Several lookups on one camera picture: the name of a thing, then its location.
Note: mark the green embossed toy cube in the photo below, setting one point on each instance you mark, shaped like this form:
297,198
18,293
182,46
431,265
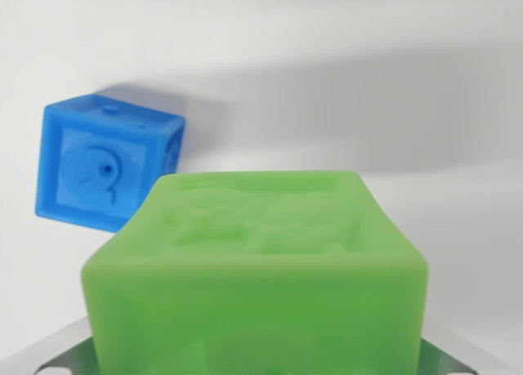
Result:
257,281

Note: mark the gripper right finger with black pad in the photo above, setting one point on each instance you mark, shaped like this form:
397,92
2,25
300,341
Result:
470,352

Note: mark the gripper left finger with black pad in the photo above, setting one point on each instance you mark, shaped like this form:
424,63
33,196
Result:
53,352

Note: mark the blue embossed toy cube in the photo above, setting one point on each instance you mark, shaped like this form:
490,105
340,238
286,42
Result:
94,162

